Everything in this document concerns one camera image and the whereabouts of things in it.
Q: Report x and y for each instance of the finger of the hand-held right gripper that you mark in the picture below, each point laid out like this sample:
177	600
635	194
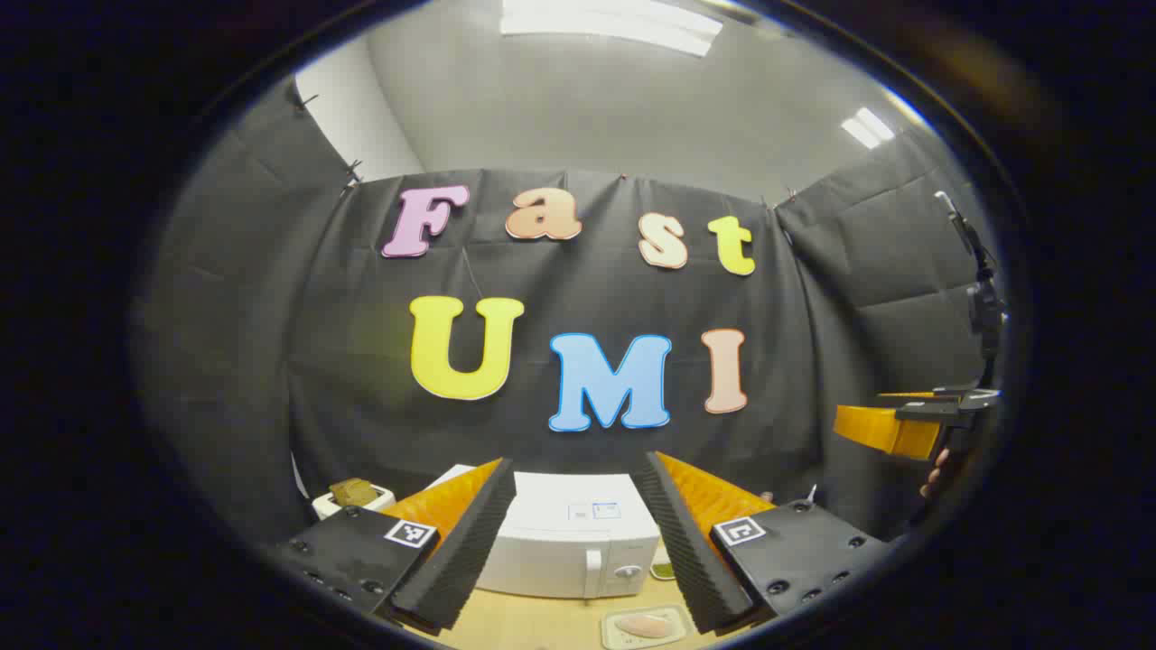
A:
912	394
885	429

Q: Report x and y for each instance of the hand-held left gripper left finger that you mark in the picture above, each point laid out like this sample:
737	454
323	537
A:
452	560

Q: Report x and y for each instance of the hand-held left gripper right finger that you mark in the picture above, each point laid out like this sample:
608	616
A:
691	560

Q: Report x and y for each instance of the pink bread roll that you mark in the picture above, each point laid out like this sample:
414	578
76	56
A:
643	625

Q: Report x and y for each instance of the white microwave oven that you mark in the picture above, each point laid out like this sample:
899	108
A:
560	555

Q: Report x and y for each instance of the pale green square plate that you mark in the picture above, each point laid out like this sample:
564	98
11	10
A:
614	636

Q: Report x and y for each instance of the brown bread slice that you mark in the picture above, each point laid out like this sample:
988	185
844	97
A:
354	492

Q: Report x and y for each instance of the white toaster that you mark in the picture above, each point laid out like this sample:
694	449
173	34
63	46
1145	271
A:
327	506

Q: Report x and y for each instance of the small ceiling light panel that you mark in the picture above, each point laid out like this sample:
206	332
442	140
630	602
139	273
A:
867	126

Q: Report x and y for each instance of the black backdrop cloth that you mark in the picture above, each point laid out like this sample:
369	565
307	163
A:
542	289

